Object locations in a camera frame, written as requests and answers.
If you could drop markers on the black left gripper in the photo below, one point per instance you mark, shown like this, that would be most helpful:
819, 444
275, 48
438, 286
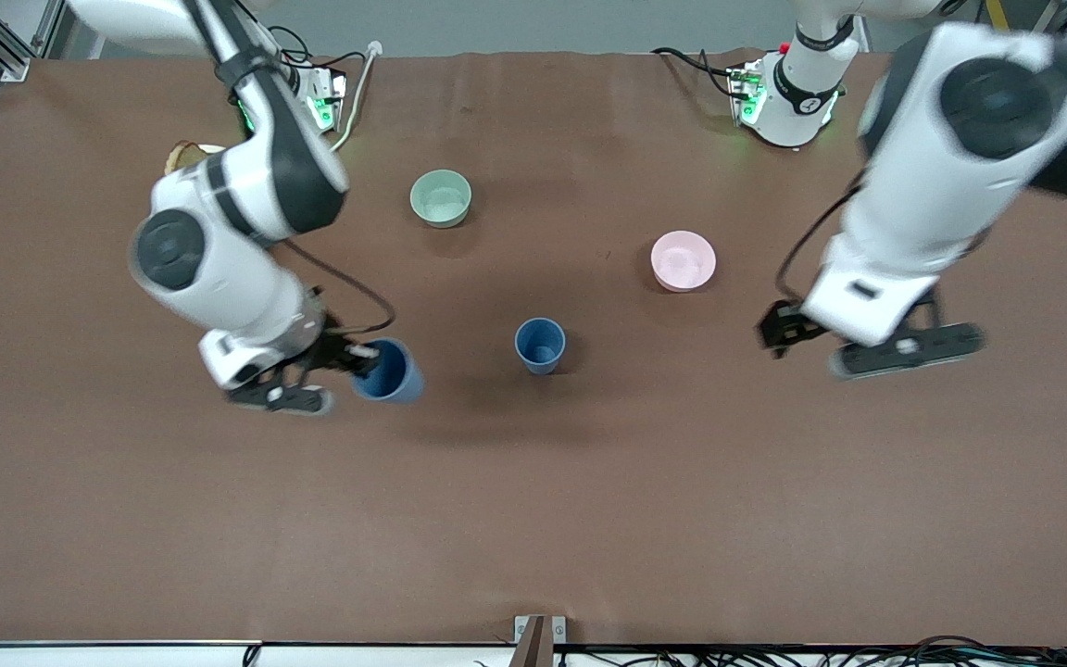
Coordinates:
782, 327

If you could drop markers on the pink bowl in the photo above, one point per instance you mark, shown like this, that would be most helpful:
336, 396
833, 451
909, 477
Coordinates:
683, 260

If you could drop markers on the white table edge strip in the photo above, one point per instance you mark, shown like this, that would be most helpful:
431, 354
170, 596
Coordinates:
98, 656

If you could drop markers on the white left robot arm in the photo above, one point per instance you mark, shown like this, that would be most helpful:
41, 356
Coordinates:
922, 185

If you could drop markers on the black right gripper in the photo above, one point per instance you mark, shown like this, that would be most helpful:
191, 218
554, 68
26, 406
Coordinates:
333, 350

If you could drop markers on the brown table cover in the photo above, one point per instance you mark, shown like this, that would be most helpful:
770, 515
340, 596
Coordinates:
533, 519

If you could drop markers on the metal base box green light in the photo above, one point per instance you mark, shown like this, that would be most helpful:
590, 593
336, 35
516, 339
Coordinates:
325, 100
746, 93

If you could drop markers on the blue plastic cup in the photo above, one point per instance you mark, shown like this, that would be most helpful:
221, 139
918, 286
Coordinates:
399, 375
540, 345

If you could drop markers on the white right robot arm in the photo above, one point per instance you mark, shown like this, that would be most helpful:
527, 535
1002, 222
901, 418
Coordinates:
219, 269

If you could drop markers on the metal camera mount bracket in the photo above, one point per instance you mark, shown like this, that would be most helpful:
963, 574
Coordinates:
538, 639

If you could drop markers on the brown bread slice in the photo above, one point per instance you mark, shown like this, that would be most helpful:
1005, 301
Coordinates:
180, 157

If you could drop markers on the green bowl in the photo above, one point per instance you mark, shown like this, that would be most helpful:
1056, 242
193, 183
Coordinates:
441, 196

